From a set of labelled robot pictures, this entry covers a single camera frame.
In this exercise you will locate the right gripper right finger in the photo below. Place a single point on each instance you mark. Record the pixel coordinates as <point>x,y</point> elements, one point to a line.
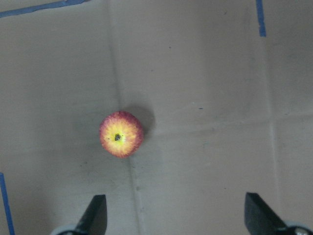
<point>260,219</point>

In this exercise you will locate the red yellow apple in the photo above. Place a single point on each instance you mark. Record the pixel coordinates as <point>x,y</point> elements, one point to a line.
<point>121,134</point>

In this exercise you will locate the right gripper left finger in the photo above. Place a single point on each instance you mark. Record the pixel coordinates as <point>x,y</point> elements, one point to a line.
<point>94,220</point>

